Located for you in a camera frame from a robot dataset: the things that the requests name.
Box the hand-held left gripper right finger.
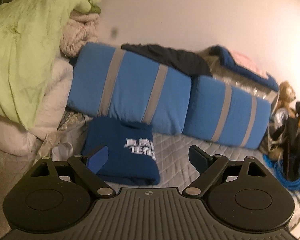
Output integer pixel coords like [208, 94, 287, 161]
[182, 145, 268, 198]

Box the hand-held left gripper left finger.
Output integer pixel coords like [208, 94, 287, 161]
[29, 146, 115, 198]

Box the dark blue sweatshirt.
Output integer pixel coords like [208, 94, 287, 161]
[81, 116, 161, 186]

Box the grey floral satin cloth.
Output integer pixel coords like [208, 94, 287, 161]
[37, 110, 94, 162]

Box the blue grey-striped pillow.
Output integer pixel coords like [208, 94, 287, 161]
[182, 75, 272, 149]
[66, 42, 192, 135]

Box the white quilt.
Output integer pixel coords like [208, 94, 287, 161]
[0, 57, 74, 157]

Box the tan plush toy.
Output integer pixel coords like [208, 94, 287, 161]
[267, 145, 285, 160]

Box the grey floral pillow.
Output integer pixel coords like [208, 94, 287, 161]
[197, 46, 279, 103]

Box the crumpled clear plastic bag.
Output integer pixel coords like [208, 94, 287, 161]
[271, 107, 290, 130]

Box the folded dark blue blanket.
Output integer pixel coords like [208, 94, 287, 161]
[215, 45, 279, 92]

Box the black garment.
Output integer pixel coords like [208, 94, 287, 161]
[121, 44, 213, 77]

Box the black cloth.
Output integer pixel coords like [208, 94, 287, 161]
[286, 115, 300, 155]

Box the pink cloth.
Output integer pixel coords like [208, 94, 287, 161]
[229, 51, 269, 78]

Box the brown teddy bear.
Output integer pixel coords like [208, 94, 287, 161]
[275, 81, 300, 117]

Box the beige fluffy blanket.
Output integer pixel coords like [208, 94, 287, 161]
[59, 11, 100, 58]

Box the light green quilt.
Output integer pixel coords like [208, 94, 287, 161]
[0, 0, 102, 132]

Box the coiled blue cable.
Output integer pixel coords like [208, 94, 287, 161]
[262, 152, 300, 193]

